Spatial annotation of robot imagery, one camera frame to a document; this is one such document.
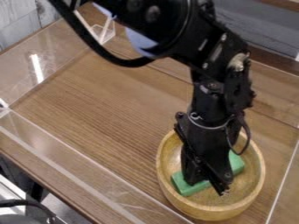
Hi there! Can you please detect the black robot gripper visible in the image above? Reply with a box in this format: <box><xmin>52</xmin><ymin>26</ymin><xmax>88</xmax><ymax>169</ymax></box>
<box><xmin>174</xmin><ymin>112</ymin><xmax>243</xmax><ymax>196</ymax></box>

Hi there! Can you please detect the green rectangular block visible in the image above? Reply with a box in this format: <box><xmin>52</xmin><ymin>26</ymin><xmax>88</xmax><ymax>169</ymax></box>
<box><xmin>171</xmin><ymin>151</ymin><xmax>246</xmax><ymax>197</ymax></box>

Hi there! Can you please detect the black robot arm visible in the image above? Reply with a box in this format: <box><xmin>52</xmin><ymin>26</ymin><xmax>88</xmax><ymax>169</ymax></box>
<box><xmin>94</xmin><ymin>0</ymin><xmax>255</xmax><ymax>196</ymax></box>

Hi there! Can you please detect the brown wooden bowl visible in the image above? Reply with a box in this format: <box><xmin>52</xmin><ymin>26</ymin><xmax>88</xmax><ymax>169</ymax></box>
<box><xmin>155</xmin><ymin>130</ymin><xmax>267</xmax><ymax>221</ymax></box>

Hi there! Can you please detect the black cable bottom left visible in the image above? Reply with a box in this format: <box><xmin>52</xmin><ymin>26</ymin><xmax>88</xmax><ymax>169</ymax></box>
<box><xmin>0</xmin><ymin>199</ymin><xmax>58</xmax><ymax>224</ymax></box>

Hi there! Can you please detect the clear acrylic corner bracket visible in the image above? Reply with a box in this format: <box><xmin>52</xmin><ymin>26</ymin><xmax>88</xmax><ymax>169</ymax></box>
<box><xmin>75</xmin><ymin>10</ymin><xmax>116</xmax><ymax>45</ymax></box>

